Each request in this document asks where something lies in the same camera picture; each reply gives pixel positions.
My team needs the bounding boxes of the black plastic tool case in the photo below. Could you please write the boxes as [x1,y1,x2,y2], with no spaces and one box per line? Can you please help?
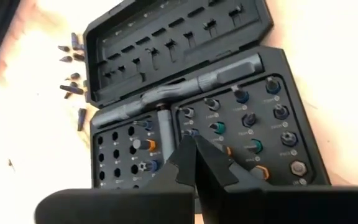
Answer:
[82,0,331,200]

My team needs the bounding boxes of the dark torx screwdriver bit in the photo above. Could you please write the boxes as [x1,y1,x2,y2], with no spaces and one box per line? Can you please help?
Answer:
[280,131,298,147]

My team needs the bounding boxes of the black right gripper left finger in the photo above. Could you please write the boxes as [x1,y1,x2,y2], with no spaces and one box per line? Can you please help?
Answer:
[34,134,198,224]

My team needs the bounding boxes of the blue-collared torx bit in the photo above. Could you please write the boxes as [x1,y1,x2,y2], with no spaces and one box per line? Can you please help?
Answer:
[137,160,161,173]

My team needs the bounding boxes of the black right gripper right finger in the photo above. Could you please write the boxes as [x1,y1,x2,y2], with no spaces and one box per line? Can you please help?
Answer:
[194,134,358,224]

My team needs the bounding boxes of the grey extension bar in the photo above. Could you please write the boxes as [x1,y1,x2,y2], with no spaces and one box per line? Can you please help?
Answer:
[156,105,176,163]

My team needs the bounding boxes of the silver hex socket bit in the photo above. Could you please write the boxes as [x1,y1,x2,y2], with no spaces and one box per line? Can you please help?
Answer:
[290,160,308,177]

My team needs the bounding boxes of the dark steel screwdriver bit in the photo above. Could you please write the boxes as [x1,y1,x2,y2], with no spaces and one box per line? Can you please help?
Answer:
[203,98,221,112]
[178,106,195,118]

